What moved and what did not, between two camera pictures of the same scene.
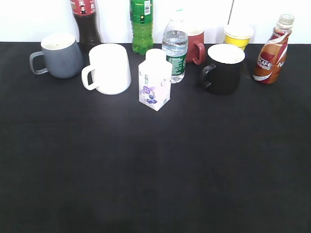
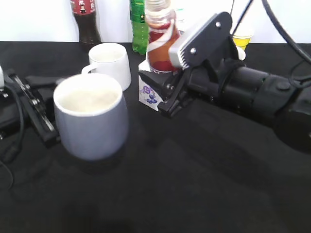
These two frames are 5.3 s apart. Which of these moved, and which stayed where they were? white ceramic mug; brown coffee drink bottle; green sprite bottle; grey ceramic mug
Moved: brown coffee drink bottle; grey ceramic mug
Stayed: green sprite bottle; white ceramic mug
